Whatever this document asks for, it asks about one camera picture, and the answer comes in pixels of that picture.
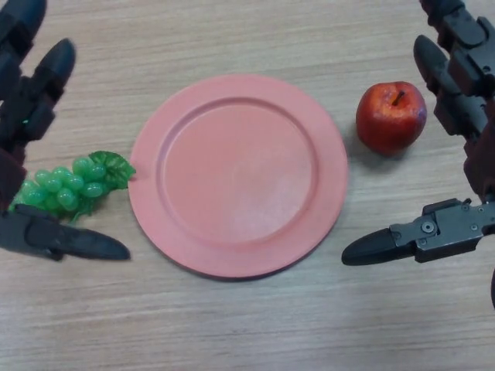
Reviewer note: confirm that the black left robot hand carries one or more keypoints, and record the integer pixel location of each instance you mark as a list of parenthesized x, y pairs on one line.
[(19, 100)]

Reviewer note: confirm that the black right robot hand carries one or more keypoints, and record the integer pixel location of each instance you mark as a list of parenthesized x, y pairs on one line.
[(472, 77)]

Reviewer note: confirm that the green grape bunch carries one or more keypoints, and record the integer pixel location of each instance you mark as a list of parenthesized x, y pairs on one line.
[(62, 185)]

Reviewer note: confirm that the pink round plate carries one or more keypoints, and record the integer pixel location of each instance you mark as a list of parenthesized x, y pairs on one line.
[(239, 174)]

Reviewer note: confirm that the red apple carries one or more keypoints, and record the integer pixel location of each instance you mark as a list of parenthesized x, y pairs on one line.
[(388, 120)]

